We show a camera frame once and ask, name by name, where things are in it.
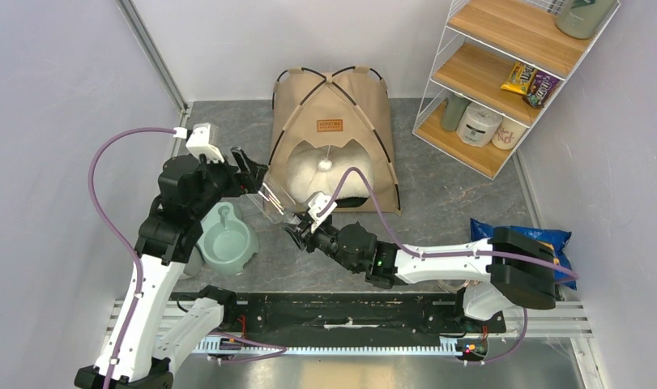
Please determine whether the grey-green jar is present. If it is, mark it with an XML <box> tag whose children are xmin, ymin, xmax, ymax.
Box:
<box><xmin>555</xmin><ymin>0</ymin><xmax>618</xmax><ymax>40</ymax></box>

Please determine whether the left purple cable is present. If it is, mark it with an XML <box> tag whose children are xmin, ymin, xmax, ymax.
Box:
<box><xmin>87</xmin><ymin>126</ymin><xmax>289</xmax><ymax>389</ymax></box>

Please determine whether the yellow M&M's bag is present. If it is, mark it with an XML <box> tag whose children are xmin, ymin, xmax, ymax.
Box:
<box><xmin>501</xmin><ymin>61</ymin><xmax>538</xmax><ymax>96</ymax></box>

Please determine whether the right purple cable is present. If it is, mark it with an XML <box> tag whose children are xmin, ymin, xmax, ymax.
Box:
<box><xmin>317</xmin><ymin>166</ymin><xmax>580</xmax><ymax>367</ymax></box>

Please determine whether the tan fabric pet tent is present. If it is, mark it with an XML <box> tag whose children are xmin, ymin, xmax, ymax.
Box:
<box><xmin>267</xmin><ymin>66</ymin><xmax>402</xmax><ymax>216</ymax></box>

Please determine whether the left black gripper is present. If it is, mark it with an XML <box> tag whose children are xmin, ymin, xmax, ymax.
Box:
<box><xmin>190</xmin><ymin>146</ymin><xmax>268</xmax><ymax>218</ymax></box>

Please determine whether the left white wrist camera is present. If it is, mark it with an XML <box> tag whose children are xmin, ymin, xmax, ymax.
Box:
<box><xmin>173</xmin><ymin>122</ymin><xmax>225</xmax><ymax>164</ymax></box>

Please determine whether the long black tent pole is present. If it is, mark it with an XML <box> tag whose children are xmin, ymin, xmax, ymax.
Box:
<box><xmin>269</xmin><ymin>66</ymin><xmax>394</xmax><ymax>173</ymax></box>

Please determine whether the blue Doritos chip bag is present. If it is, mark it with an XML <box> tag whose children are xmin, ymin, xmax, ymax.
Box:
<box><xmin>470</xmin><ymin>218</ymin><xmax>576</xmax><ymax>295</ymax></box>

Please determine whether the white toilet paper roll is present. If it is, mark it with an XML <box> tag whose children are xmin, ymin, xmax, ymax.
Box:
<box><xmin>456</xmin><ymin>102</ymin><xmax>503</xmax><ymax>147</ymax></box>

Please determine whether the white wire wooden shelf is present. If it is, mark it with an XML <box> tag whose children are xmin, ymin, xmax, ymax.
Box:
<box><xmin>412</xmin><ymin>1</ymin><xmax>621</xmax><ymax>179</ymax></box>

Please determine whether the cream printed cup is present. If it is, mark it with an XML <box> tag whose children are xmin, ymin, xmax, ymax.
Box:
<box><xmin>491</xmin><ymin>118</ymin><xmax>527</xmax><ymax>150</ymax></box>

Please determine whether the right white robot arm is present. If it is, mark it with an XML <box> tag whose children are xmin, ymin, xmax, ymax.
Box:
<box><xmin>283</xmin><ymin>212</ymin><xmax>557</xmax><ymax>331</ymax></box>

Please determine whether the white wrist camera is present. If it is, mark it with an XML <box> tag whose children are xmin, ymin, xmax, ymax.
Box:
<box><xmin>306</xmin><ymin>191</ymin><xmax>337</xmax><ymax>220</ymax></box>
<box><xmin>173</xmin><ymin>122</ymin><xmax>225</xmax><ymax>164</ymax></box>

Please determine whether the white pompom cat toy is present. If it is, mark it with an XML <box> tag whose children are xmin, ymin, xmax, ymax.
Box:
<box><xmin>317</xmin><ymin>158</ymin><xmax>333</xmax><ymax>172</ymax></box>

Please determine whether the purple cable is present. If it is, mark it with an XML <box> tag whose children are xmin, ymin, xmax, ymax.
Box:
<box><xmin>317</xmin><ymin>166</ymin><xmax>580</xmax><ymax>367</ymax></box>
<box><xmin>87</xmin><ymin>126</ymin><xmax>289</xmax><ymax>389</ymax></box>

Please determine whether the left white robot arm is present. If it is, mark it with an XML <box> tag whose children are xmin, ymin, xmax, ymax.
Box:
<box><xmin>74</xmin><ymin>147</ymin><xmax>268</xmax><ymax>388</ymax></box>

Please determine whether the mint green pet bowl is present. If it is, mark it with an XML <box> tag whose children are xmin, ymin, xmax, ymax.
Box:
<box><xmin>180</xmin><ymin>202</ymin><xmax>259</xmax><ymax>280</ymax></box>

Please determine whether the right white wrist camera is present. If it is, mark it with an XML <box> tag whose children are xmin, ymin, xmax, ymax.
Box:
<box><xmin>306</xmin><ymin>191</ymin><xmax>337</xmax><ymax>220</ymax></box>

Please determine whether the white fluffy pillow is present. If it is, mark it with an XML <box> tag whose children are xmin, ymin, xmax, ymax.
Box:
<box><xmin>286</xmin><ymin>140</ymin><xmax>374</xmax><ymax>202</ymax></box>

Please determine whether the clear plastic bottle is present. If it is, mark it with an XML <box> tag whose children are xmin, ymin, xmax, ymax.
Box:
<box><xmin>250</xmin><ymin>174</ymin><xmax>300</xmax><ymax>224</ymax></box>

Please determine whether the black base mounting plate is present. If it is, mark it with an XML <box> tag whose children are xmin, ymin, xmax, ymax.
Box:
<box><xmin>169</xmin><ymin>291</ymin><xmax>507</xmax><ymax>350</ymax></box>

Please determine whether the green cylinder bottle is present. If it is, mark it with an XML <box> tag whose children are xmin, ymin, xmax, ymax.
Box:
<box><xmin>440</xmin><ymin>93</ymin><xmax>471</xmax><ymax>132</ymax></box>

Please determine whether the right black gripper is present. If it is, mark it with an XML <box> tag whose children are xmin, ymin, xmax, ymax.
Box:
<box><xmin>282</xmin><ymin>208</ymin><xmax>360</xmax><ymax>274</ymax></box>

